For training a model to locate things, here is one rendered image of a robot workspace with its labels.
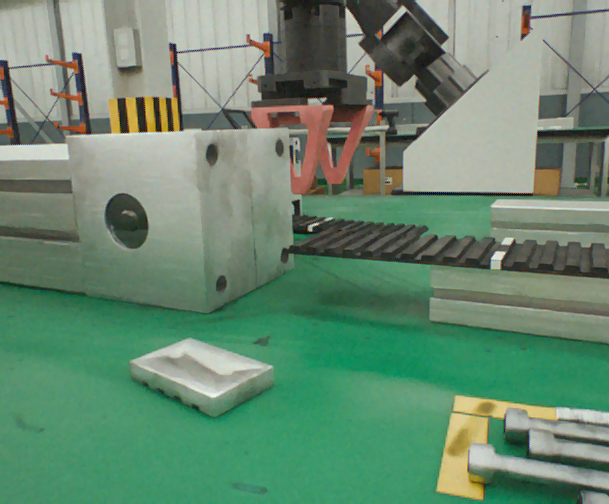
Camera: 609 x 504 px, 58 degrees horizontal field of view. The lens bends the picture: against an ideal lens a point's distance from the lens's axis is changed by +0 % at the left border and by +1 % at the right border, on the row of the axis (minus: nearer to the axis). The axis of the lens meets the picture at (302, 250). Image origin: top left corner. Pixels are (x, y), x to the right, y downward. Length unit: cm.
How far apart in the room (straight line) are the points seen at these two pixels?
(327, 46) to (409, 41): 41
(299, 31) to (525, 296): 31
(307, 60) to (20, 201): 25
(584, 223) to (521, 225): 4
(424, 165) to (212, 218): 53
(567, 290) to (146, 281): 21
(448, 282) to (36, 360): 19
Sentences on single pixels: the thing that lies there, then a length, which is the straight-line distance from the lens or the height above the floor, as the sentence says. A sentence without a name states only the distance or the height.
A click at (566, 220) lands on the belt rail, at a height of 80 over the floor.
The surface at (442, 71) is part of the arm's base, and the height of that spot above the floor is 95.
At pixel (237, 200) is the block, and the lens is 31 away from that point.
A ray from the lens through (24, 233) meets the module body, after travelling 40.
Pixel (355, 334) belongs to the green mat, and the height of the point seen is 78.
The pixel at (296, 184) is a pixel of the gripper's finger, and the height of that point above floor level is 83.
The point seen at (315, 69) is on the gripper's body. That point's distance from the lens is 48.
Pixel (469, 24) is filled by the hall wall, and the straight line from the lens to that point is 807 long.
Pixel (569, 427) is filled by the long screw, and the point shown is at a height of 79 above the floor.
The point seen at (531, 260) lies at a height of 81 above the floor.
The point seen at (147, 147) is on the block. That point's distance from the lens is 30.
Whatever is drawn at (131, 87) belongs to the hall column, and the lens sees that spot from 393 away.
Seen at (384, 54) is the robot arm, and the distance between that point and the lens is 89.
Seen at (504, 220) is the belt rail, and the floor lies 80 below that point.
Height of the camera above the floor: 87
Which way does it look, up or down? 13 degrees down
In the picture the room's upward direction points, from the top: 2 degrees counter-clockwise
